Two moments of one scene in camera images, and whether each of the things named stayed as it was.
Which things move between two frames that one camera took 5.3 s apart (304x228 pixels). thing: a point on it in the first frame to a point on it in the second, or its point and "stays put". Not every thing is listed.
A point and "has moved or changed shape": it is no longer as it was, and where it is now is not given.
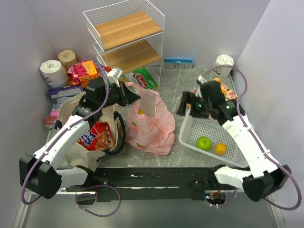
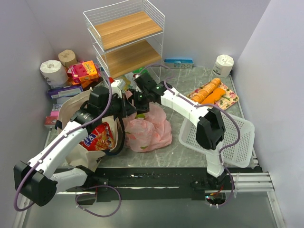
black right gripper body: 193,108 to 139,100
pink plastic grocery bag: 150,125 has moved or changed shape
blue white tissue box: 178,63 stays put
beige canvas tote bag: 81,157 stays put
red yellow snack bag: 98,137 stays put
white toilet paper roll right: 223,64 stays put
